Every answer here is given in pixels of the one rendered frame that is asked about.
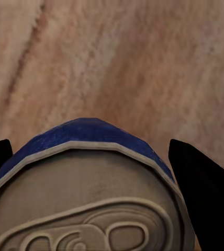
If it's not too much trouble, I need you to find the can of soda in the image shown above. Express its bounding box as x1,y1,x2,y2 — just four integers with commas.
0,117,196,251

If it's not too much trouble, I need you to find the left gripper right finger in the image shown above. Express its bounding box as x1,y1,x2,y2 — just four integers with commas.
169,139,224,251

